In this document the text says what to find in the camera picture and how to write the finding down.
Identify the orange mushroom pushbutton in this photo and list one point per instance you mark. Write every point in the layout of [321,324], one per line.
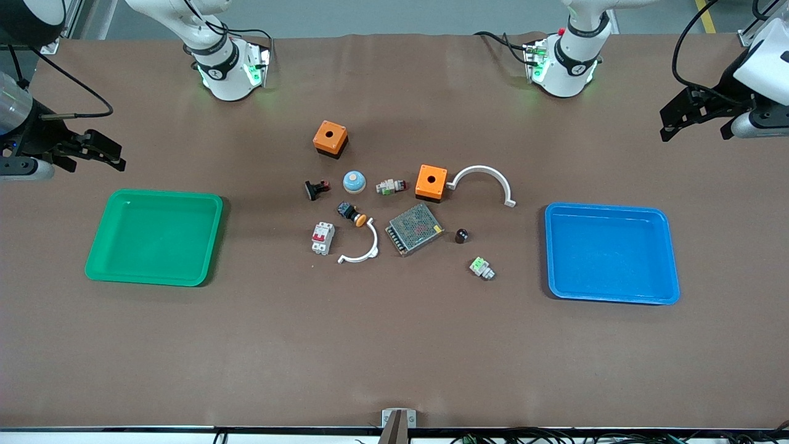
[348,211]

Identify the white red circuit breaker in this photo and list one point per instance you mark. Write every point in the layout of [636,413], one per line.
[322,239]

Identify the blue dome buzzer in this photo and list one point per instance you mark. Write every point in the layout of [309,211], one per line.
[354,182]

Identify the blue plastic tray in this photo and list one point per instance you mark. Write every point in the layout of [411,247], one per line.
[610,253]

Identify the black red switch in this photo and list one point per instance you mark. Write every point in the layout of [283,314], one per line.
[311,190]

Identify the small white curved bracket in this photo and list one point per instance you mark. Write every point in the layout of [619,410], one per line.
[374,240]

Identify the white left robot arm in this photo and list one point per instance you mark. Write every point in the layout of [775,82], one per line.
[567,68]

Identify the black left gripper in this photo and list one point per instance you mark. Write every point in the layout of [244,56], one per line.
[722,101]

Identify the silver mesh power supply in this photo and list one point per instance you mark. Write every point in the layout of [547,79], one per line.
[414,229]

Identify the green plastic tray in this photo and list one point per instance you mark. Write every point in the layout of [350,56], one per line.
[154,240]

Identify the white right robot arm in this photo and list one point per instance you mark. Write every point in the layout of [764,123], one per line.
[222,68]

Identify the grey metal table clamp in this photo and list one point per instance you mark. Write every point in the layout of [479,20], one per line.
[399,425]

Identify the orange button enclosure box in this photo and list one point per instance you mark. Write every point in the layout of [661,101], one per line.
[339,137]
[425,185]

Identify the green white pushbutton switch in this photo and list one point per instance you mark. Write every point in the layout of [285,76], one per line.
[481,267]

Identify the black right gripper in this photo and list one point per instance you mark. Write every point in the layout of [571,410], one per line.
[37,134]

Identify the large white curved bracket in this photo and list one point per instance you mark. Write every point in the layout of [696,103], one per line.
[481,169]

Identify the black cylindrical capacitor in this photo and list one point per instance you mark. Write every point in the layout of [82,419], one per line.
[461,236]

